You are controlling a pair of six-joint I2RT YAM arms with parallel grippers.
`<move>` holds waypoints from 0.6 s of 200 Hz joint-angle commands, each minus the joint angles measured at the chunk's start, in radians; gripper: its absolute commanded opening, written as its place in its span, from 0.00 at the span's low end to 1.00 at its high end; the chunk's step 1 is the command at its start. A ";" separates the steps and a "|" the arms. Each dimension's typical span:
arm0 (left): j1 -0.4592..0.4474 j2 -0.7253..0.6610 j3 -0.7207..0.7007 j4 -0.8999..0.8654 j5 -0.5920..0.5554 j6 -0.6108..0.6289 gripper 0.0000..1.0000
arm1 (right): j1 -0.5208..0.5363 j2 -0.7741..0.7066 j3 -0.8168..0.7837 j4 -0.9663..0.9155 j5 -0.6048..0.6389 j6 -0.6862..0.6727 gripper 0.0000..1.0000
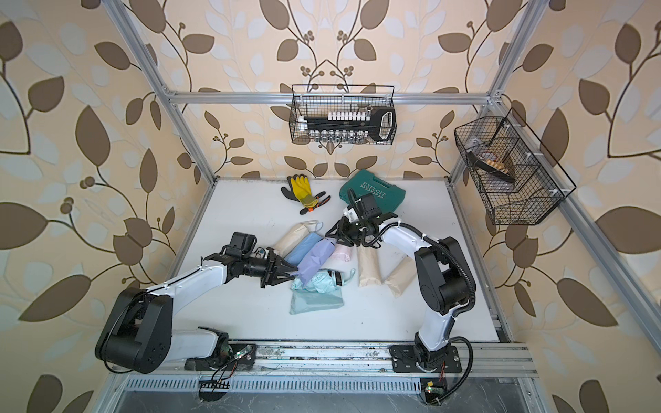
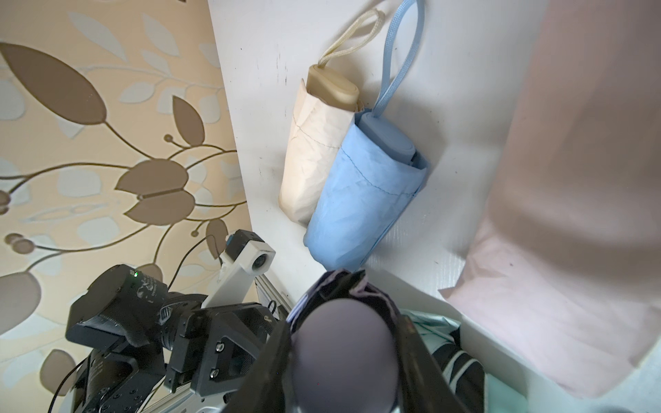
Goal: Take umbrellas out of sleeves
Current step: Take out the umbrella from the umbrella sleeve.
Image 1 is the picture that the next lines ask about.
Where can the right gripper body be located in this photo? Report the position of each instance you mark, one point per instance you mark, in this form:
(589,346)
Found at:
(357,226)

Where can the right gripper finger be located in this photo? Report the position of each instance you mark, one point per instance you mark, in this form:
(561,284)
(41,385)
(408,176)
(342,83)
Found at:
(338,233)
(357,237)

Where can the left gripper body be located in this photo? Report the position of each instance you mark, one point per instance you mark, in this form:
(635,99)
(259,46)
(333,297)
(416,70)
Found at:
(255,267)

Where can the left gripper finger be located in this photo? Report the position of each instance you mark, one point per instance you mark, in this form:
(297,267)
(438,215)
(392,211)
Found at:
(276,262)
(276,277)

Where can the purple umbrella sleeve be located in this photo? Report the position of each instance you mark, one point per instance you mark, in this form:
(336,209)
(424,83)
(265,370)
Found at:
(313,261)

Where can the mint green umbrella sleeve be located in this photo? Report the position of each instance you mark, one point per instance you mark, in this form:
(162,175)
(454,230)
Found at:
(309,301)

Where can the beige sleeved umbrella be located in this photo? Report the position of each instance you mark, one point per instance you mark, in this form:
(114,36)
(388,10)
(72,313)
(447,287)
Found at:
(295,236)

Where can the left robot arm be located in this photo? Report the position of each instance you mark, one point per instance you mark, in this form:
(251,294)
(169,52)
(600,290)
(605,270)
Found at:
(139,335)

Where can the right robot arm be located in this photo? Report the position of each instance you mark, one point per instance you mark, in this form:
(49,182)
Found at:
(444,278)

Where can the pink sleeved umbrella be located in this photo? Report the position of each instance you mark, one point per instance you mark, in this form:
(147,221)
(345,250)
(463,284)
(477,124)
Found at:
(342,253)

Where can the cream sleeved umbrella middle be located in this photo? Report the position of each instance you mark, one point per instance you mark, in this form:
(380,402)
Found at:
(369,269)

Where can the cream sleeved umbrella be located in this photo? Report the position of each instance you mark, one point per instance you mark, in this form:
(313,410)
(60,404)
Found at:
(369,269)
(402,276)

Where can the blue sleeved umbrella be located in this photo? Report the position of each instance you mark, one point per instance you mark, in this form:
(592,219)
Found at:
(296,256)

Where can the green plastic tool case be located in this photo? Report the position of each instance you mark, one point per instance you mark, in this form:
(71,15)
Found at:
(388,196)

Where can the orange black pliers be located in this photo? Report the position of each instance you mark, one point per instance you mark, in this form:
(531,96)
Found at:
(322,198)

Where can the yellow black work glove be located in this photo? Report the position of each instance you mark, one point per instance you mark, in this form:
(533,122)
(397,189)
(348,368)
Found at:
(299,189)

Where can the cream sleeved umbrella right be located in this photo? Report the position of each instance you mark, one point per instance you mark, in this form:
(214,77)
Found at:
(402,276)

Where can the black socket set holder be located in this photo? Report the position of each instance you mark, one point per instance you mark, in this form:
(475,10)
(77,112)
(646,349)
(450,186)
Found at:
(375,124)

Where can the tool in right basket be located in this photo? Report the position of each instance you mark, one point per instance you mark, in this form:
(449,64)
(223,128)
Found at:
(493,168)

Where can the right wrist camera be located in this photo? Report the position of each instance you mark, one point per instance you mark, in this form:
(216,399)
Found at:
(351,213)

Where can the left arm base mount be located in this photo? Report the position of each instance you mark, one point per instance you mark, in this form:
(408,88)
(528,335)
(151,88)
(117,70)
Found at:
(226,355)

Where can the back wire basket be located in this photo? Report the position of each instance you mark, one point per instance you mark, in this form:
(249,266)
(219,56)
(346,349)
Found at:
(320,99)

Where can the wire basket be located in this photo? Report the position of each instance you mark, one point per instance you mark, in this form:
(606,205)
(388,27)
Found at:
(541,182)
(320,99)

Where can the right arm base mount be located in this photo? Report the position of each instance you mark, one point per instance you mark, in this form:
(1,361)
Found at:
(415,358)

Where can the right wire basket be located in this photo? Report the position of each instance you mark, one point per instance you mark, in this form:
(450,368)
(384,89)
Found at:
(541,182)

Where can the aluminium front rail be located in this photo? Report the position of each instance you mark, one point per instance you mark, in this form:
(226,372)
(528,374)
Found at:
(298,358)

